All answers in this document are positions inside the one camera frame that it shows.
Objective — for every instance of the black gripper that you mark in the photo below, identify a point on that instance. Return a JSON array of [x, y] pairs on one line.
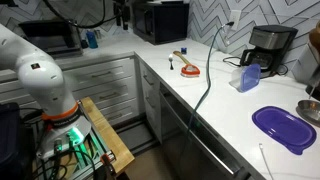
[[121, 7]]

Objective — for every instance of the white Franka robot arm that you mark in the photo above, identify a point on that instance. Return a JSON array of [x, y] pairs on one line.
[[40, 80]]

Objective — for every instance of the metal spoon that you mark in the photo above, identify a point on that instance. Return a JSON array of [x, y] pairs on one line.
[[171, 59]]

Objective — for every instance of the blue bottle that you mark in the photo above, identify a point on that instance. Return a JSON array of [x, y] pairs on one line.
[[91, 39]]

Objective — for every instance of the black microwave oven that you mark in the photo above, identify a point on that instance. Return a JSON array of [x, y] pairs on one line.
[[166, 23]]

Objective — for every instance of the wide white drawer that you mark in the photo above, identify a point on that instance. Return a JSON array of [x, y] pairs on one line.
[[108, 96], [100, 74], [116, 115]]

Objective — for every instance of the narrow white drawer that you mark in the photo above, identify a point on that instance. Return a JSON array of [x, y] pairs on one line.
[[149, 80], [154, 125], [151, 103]]

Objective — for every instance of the small blue flat item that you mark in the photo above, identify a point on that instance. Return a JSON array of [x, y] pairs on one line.
[[183, 50]]

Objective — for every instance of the black countertop appliance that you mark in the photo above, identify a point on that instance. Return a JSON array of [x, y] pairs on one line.
[[50, 33]]

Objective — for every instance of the wooden table top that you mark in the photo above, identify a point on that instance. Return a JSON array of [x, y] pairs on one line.
[[110, 133]]

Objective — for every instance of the clear plastic container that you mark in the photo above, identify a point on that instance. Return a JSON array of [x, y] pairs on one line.
[[236, 79]]

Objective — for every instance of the red black clamp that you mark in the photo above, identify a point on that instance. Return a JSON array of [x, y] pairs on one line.
[[106, 163]]

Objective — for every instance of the dark dishwasher front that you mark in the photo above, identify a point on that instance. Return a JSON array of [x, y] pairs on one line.
[[186, 150]]

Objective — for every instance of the black steel coffee maker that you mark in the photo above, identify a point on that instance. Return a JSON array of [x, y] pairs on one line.
[[270, 43]]

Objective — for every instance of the black storage bin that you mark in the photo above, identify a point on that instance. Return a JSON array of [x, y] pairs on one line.
[[8, 133]]

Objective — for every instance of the grey utensil holder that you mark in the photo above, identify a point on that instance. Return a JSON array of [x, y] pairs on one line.
[[308, 66]]

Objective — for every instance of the large purple lid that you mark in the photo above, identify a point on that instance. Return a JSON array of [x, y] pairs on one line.
[[283, 128]]

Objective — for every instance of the brown wooden utensil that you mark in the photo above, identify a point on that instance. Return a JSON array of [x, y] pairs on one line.
[[316, 36]]

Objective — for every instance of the metal bowl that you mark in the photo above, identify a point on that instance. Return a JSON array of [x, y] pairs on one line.
[[311, 110]]

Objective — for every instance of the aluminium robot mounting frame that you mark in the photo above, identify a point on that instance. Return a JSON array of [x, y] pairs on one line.
[[83, 163]]

